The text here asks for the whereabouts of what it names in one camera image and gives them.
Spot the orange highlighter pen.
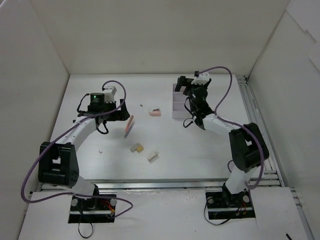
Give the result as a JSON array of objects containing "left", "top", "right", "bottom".
[{"left": 124, "top": 115, "right": 134, "bottom": 133}]

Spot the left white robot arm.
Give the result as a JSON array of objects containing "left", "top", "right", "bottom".
[{"left": 38, "top": 92, "right": 130, "bottom": 210}]

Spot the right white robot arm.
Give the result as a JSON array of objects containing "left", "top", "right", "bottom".
[{"left": 174, "top": 76, "right": 270, "bottom": 206}]

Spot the white compartment organizer box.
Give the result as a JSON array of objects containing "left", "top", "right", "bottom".
[{"left": 171, "top": 83, "right": 191, "bottom": 120}]

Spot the purple highlighter pen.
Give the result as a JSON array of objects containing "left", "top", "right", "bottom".
[{"left": 123, "top": 120, "right": 135, "bottom": 139}]

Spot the pink correction tape dispenser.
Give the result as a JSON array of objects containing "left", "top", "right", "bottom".
[{"left": 148, "top": 107, "right": 161, "bottom": 117}]

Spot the tan L-shaped eraser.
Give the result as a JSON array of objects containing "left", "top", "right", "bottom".
[{"left": 130, "top": 143, "right": 144, "bottom": 153}]

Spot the cream white eraser block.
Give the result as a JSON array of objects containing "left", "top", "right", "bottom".
[{"left": 147, "top": 151, "right": 159, "bottom": 163}]

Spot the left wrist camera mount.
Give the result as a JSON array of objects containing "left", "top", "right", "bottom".
[{"left": 102, "top": 86, "right": 117, "bottom": 103}]

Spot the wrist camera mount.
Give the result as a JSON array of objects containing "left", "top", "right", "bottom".
[
  {"left": 102, "top": 86, "right": 117, "bottom": 103},
  {"left": 191, "top": 71, "right": 210, "bottom": 85}
]

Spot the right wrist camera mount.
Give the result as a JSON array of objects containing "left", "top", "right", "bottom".
[{"left": 191, "top": 71, "right": 210, "bottom": 85}]

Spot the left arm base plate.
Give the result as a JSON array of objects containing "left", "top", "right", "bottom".
[{"left": 68, "top": 194, "right": 117, "bottom": 224}]

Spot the aluminium frame rail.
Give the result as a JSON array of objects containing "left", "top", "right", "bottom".
[{"left": 23, "top": 74, "right": 313, "bottom": 240}]

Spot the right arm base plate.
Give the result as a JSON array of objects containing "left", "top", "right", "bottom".
[{"left": 204, "top": 191, "right": 256, "bottom": 221}]

